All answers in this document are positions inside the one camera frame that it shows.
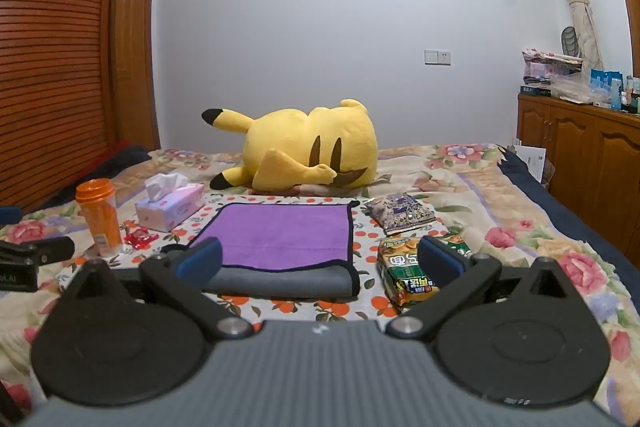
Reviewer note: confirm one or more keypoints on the purple and grey towel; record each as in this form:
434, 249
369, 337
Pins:
280, 232

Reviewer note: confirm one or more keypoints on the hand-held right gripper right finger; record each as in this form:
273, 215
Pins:
440, 263

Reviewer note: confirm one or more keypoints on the orange plastic bottle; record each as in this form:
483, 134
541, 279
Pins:
100, 217

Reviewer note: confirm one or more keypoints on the white cardboard box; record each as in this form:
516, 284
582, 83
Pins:
532, 159

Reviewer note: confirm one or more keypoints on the red candy wrapper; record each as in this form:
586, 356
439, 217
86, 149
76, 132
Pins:
140, 239

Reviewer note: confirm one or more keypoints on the wooden cabinet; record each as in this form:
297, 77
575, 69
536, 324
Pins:
590, 157

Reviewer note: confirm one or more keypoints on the yellow plush toy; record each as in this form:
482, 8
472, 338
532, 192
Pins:
300, 137

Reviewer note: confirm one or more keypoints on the pink tissue box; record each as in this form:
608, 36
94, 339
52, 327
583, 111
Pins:
170, 209

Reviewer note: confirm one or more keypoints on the wooden door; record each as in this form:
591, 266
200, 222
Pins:
132, 57

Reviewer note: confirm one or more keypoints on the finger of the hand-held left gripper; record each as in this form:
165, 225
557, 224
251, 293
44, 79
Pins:
10, 215
50, 250

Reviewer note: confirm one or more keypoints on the white wall socket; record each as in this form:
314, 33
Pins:
437, 57

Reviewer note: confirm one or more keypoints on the louvred wooden wardrobe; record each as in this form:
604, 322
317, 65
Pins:
60, 57

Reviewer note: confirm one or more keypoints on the dark grey fan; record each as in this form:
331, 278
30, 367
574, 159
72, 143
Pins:
570, 42

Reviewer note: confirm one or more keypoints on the small bottles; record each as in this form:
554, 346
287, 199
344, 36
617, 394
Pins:
632, 96

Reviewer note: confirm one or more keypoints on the dark blue bed sheet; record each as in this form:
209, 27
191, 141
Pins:
575, 227

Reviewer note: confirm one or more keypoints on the floral blanket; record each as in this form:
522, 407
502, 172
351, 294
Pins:
500, 217

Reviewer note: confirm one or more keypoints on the pile of boxes and bags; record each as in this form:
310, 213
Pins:
550, 74

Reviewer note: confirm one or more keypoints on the blue and white boxes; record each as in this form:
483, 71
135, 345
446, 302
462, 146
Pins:
606, 88

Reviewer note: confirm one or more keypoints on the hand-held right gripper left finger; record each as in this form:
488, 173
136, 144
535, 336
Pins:
202, 258

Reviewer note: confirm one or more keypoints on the green snack packet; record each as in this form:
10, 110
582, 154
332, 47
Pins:
400, 269

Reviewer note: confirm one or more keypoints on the purple snack packet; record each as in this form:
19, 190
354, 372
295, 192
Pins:
400, 213

